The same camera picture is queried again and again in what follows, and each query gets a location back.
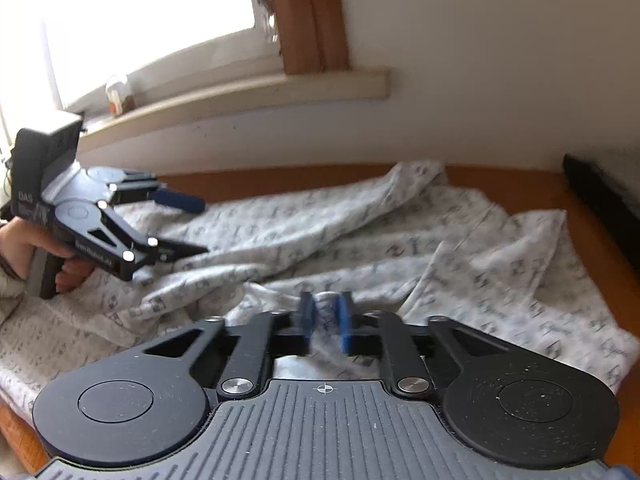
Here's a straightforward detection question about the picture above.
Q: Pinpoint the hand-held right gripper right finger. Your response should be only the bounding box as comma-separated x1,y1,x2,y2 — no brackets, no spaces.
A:
340,292,501,401

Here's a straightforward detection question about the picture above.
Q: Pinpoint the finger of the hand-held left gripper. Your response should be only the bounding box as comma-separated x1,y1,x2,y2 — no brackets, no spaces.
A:
111,172,206,213
91,204,208,281

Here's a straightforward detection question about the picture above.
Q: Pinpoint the clear blind cord pull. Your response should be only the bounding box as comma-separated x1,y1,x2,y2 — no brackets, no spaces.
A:
255,0,282,45

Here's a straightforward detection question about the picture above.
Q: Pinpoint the person's left hand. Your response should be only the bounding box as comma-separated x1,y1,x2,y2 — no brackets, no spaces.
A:
0,217,96,294

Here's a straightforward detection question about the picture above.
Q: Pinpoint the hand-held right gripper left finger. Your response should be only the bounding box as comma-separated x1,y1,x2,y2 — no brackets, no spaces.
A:
141,294,317,401

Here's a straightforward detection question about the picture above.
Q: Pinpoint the clear jar with orange label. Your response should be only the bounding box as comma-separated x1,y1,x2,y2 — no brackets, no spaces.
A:
105,74,136,117

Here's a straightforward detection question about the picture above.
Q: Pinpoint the white framed window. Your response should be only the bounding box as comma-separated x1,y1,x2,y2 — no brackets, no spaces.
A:
0,0,281,126

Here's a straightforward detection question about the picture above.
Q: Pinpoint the white diamond-patterned pajama garment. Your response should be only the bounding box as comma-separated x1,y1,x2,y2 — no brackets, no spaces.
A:
0,160,640,411

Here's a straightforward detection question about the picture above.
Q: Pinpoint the wooden window trim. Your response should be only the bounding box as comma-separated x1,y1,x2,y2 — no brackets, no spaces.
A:
266,0,351,77

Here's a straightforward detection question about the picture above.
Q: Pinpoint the beige window sill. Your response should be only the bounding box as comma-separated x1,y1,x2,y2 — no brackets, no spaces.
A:
75,69,391,157

